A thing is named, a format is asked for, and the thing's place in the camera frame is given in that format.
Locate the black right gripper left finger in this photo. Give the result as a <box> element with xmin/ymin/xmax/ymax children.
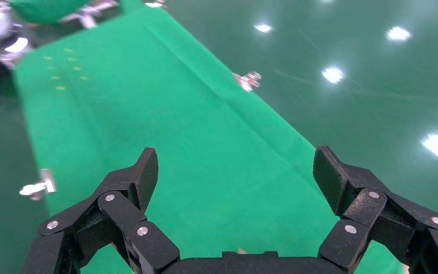
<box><xmin>22</xmin><ymin>147</ymin><xmax>181</xmax><ymax>274</ymax></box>

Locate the white table leg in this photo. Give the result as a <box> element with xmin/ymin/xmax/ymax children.
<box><xmin>59</xmin><ymin>0</ymin><xmax>121</xmax><ymax>30</ymax></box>

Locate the green table cloth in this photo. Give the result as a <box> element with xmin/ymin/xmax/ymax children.
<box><xmin>11</xmin><ymin>5</ymin><xmax>407</xmax><ymax>274</ymax></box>
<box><xmin>9</xmin><ymin>0</ymin><xmax>91</xmax><ymax>25</ymax></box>

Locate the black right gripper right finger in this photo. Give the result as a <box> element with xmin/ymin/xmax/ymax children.
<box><xmin>313</xmin><ymin>145</ymin><xmax>438</xmax><ymax>274</ymax></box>

